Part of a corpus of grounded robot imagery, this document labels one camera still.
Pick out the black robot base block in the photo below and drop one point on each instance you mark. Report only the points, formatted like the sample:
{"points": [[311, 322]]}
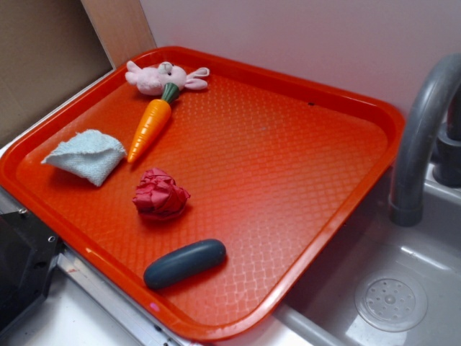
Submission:
{"points": [[29, 254]]}

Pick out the orange toy carrot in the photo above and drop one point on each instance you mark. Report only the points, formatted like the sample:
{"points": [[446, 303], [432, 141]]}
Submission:
{"points": [[154, 119]]}

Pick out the orange plastic tray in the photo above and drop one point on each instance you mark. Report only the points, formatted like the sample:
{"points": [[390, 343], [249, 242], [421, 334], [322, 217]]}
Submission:
{"points": [[274, 166]]}

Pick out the crumpled red paper ball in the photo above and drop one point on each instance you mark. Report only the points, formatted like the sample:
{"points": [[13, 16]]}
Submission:
{"points": [[158, 197]]}

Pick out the dark grey oblong toy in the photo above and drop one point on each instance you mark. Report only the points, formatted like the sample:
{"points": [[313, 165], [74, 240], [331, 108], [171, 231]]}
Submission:
{"points": [[183, 263]]}

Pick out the pink plush bunny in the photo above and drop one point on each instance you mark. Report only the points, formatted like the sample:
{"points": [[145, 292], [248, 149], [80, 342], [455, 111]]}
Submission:
{"points": [[152, 80]]}

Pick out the light blue folded cloth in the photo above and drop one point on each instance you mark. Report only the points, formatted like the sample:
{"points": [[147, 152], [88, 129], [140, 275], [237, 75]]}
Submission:
{"points": [[90, 155]]}

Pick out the grey toy sink basin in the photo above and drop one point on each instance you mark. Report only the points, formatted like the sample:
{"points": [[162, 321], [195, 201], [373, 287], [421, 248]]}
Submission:
{"points": [[320, 307]]}

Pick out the clear sink drain strainer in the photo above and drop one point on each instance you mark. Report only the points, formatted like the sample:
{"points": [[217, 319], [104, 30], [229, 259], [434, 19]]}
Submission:
{"points": [[391, 301]]}

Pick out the grey toy faucet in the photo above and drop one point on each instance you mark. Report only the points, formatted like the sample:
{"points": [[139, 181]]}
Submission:
{"points": [[432, 130]]}

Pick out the brown cardboard panel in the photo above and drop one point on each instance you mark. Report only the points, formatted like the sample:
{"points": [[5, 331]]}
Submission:
{"points": [[51, 50]]}

